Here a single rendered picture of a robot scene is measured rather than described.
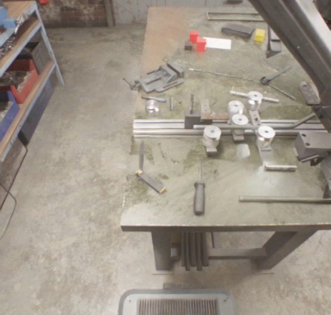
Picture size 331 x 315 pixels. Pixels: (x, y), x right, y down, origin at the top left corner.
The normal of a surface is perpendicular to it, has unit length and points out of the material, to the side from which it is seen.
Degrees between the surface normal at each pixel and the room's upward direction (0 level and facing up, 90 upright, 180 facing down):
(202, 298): 0
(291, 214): 0
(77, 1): 90
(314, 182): 0
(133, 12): 90
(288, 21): 108
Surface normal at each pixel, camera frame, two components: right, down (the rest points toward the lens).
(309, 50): -0.23, 0.91
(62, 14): 0.00, 0.76
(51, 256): 0.00, -0.65
